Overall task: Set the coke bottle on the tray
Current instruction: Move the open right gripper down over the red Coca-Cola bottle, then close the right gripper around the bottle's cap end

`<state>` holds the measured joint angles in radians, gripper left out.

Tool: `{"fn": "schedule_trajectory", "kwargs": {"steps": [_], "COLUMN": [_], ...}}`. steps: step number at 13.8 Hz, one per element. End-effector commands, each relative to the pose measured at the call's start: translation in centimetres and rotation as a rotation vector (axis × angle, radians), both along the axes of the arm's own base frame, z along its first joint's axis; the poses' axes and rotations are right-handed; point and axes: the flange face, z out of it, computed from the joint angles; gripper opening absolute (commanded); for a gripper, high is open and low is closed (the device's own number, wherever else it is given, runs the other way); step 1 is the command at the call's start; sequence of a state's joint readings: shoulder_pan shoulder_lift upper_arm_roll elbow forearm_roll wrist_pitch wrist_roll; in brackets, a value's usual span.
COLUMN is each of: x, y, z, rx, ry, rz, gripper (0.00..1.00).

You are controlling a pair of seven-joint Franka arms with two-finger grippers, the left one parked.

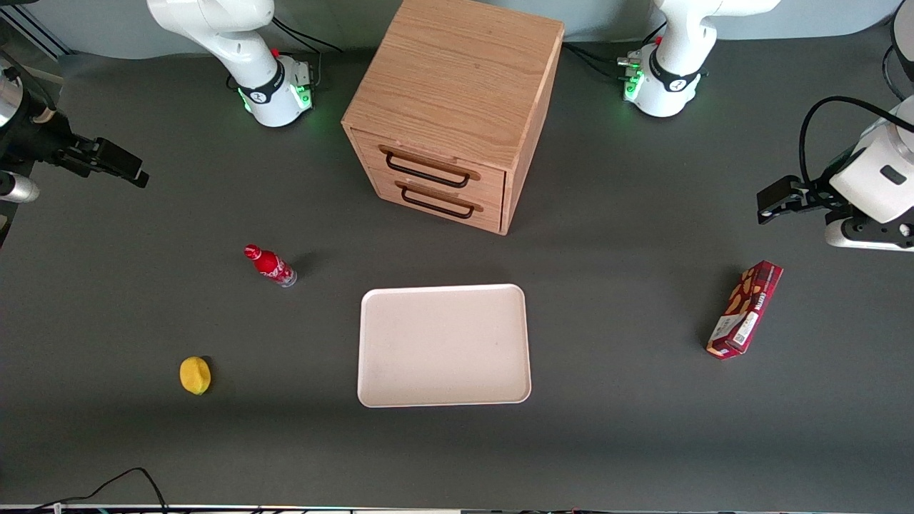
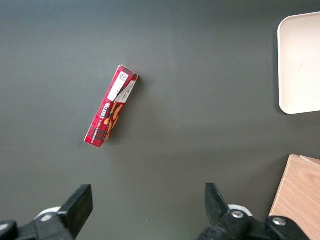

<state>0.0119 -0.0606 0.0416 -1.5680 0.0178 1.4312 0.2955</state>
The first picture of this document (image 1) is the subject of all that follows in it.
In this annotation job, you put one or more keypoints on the wooden drawer front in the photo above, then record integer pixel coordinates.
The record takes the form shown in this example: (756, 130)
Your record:
(485, 215)
(493, 183)

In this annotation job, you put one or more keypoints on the wooden drawer cabinet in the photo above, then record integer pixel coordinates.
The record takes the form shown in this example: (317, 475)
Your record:
(457, 86)

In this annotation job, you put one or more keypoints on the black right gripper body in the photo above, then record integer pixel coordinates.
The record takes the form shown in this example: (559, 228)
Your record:
(44, 137)

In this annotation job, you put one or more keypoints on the red snack box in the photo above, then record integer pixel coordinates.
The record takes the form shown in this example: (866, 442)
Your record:
(745, 309)

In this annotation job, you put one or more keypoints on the white rectangular tray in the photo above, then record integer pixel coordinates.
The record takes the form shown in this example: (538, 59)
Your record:
(443, 346)

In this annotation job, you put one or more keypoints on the red coke bottle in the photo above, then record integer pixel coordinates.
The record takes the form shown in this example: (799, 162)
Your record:
(271, 265)

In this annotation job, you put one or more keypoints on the yellow lemon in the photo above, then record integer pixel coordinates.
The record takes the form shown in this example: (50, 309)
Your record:
(195, 375)

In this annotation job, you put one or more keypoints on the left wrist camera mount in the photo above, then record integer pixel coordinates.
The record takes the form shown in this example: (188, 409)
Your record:
(867, 234)

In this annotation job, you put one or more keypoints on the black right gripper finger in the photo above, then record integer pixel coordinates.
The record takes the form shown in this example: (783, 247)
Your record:
(75, 163)
(121, 164)

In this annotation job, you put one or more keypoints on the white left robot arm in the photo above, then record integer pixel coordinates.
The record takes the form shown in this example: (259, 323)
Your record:
(668, 93)

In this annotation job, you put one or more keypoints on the aluminium frame rail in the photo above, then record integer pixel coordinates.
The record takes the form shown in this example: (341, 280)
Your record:
(32, 28)

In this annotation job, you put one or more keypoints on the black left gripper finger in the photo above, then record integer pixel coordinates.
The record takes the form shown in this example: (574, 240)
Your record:
(800, 209)
(785, 191)

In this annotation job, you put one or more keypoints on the silver cylindrical wrist fitting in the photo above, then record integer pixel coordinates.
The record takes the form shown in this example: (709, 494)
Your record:
(18, 188)

